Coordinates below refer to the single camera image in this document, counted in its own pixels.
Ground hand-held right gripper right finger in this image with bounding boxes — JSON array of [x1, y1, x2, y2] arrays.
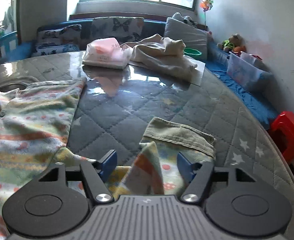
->
[[177, 152, 258, 203]]

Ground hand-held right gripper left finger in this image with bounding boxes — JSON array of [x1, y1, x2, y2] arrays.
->
[[38, 149, 118, 204]]

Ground striped floral baby garment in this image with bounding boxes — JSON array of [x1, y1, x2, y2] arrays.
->
[[0, 76, 217, 240]]

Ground quilted star pattern table cover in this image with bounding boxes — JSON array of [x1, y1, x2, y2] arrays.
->
[[0, 50, 294, 240]]

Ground blue mat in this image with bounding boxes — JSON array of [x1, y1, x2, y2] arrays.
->
[[204, 40, 278, 130]]

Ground red plastic stool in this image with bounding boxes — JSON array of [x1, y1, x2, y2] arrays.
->
[[269, 111, 294, 165]]

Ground pink tissue pack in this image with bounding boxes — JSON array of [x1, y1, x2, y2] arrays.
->
[[82, 37, 133, 70]]

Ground clear plastic storage box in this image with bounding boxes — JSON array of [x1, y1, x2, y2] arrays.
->
[[226, 51, 272, 92]]

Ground beige cloth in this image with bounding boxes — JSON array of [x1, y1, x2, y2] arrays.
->
[[120, 33, 199, 81]]

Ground green plastic bowl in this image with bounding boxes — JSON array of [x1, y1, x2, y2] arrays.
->
[[184, 47, 203, 57]]

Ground grey pillow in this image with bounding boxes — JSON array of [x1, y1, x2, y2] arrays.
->
[[163, 17, 209, 61]]

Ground stuffed toy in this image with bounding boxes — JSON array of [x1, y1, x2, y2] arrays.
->
[[217, 33, 247, 53]]

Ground blue patterned pillows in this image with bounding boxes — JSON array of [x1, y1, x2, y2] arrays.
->
[[31, 24, 82, 57]]

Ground butterfly print cushion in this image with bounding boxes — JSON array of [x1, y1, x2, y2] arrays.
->
[[90, 17, 145, 43]]

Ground black and white plush toy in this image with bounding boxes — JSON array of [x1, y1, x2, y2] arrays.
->
[[172, 12, 200, 28]]

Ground colourful pinwheel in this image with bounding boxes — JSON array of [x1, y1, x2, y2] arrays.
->
[[200, 0, 215, 28]]

